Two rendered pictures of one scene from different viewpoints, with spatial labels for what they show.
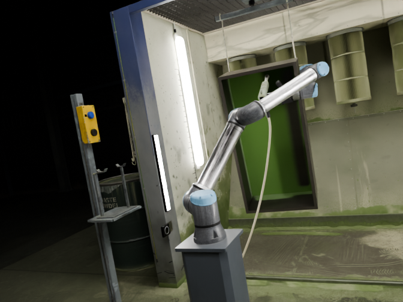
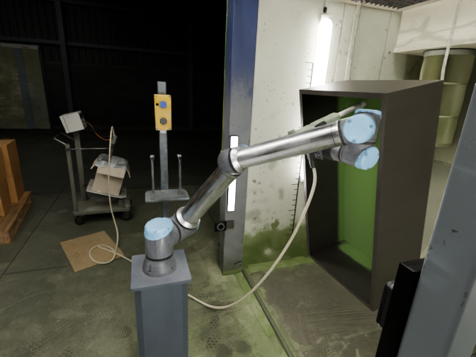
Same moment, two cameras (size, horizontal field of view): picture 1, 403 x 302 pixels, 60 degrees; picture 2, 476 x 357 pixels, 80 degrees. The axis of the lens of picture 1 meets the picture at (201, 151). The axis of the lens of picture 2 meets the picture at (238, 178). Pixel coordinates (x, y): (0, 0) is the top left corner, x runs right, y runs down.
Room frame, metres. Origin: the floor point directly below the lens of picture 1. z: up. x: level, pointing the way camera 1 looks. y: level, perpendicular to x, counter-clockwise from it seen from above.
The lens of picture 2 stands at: (1.30, -1.23, 1.62)
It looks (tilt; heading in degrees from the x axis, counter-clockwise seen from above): 18 degrees down; 45
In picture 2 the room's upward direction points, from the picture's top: 3 degrees clockwise
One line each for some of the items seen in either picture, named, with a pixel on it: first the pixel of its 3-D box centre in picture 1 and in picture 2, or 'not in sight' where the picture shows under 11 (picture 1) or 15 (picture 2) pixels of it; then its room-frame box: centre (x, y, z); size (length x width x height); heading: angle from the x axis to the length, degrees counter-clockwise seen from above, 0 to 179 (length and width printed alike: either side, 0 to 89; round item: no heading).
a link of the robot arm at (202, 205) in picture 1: (204, 206); (160, 236); (1.98, 0.04, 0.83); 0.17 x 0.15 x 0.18; 16
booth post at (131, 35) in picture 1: (150, 151); (235, 149); (2.88, 0.42, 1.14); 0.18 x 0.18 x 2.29; 65
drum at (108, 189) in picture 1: (132, 219); not in sight; (3.56, 0.82, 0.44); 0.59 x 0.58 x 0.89; 45
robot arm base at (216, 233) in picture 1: (208, 229); (159, 258); (1.97, 0.03, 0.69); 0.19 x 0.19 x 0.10
